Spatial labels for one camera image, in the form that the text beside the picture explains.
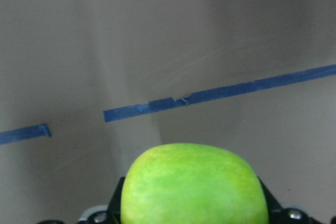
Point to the green apple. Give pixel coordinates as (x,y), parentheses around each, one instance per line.
(192,183)

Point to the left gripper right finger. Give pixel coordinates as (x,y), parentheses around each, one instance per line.
(284,215)

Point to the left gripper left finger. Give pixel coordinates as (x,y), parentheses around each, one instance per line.
(105,213)

